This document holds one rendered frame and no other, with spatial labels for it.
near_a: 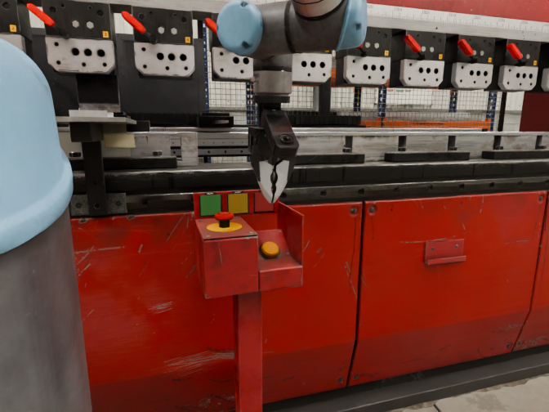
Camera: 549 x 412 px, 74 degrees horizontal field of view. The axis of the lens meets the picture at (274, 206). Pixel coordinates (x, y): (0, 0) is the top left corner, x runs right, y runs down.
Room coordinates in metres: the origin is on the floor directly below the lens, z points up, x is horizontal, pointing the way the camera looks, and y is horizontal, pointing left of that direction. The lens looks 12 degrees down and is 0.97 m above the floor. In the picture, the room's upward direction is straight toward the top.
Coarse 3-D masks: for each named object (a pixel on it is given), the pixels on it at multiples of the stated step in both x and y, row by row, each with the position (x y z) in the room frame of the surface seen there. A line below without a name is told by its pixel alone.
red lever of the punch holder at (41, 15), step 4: (28, 4) 0.89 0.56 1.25; (32, 4) 0.90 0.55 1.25; (28, 8) 0.90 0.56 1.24; (32, 8) 0.90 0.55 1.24; (36, 8) 0.90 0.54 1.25; (32, 12) 0.90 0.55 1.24; (36, 12) 0.90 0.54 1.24; (40, 12) 0.90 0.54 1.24; (40, 16) 0.90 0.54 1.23; (44, 16) 0.90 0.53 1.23; (48, 16) 0.91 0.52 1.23; (44, 20) 0.90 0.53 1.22; (48, 20) 0.90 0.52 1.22; (52, 20) 0.91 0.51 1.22; (48, 24) 0.91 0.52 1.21; (52, 24) 0.91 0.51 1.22; (52, 28) 0.92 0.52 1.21; (56, 28) 0.91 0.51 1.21; (60, 32) 0.91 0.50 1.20; (64, 32) 0.91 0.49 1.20; (64, 36) 0.91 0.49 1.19; (68, 36) 0.93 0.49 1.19
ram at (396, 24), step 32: (32, 0) 0.96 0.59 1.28; (96, 0) 0.97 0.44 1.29; (128, 0) 0.99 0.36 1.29; (160, 0) 1.01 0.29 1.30; (192, 0) 1.04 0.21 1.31; (384, 0) 1.19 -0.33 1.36; (416, 0) 1.22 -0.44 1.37; (448, 0) 1.26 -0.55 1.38; (480, 0) 1.29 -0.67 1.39; (512, 0) 1.33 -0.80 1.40; (544, 0) 1.36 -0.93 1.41; (448, 32) 1.26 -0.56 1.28; (480, 32) 1.29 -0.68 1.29; (512, 32) 1.33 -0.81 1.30
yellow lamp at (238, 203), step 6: (228, 198) 0.80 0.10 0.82; (234, 198) 0.81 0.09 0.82; (240, 198) 0.81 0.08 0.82; (246, 198) 0.82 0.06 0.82; (228, 204) 0.80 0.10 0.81; (234, 204) 0.81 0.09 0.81; (240, 204) 0.81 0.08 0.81; (246, 204) 0.82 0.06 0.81; (234, 210) 0.81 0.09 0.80; (240, 210) 0.81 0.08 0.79; (246, 210) 0.82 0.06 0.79
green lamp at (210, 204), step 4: (200, 196) 0.78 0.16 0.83; (204, 196) 0.79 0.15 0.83; (208, 196) 0.79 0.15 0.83; (212, 196) 0.79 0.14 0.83; (216, 196) 0.80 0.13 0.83; (220, 196) 0.80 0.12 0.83; (200, 200) 0.78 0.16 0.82; (204, 200) 0.79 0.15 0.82; (208, 200) 0.79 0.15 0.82; (212, 200) 0.79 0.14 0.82; (216, 200) 0.80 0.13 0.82; (220, 200) 0.80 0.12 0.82; (200, 204) 0.79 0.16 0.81; (204, 204) 0.79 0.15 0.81; (208, 204) 0.79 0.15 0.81; (212, 204) 0.79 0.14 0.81; (216, 204) 0.80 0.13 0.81; (220, 204) 0.80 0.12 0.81; (204, 208) 0.79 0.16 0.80; (208, 208) 0.79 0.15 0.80; (212, 208) 0.79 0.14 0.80; (216, 208) 0.80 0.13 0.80; (220, 208) 0.80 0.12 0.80; (204, 212) 0.79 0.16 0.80; (208, 212) 0.79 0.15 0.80; (212, 212) 0.79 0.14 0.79; (216, 212) 0.80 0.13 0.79
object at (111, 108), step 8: (80, 80) 0.98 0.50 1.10; (88, 80) 0.99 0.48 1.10; (96, 80) 0.99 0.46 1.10; (104, 80) 1.00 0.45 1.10; (112, 80) 1.01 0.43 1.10; (80, 88) 0.98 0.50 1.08; (88, 88) 0.99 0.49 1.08; (96, 88) 0.99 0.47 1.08; (104, 88) 1.00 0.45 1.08; (112, 88) 1.00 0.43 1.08; (80, 96) 0.98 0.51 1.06; (88, 96) 0.99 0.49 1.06; (96, 96) 0.99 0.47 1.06; (104, 96) 1.00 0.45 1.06; (112, 96) 1.00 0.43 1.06; (80, 104) 0.99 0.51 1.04; (88, 104) 0.99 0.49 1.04; (96, 104) 1.00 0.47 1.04; (104, 104) 1.00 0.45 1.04; (112, 104) 1.01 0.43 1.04; (112, 112) 1.01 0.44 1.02; (120, 112) 1.02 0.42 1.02
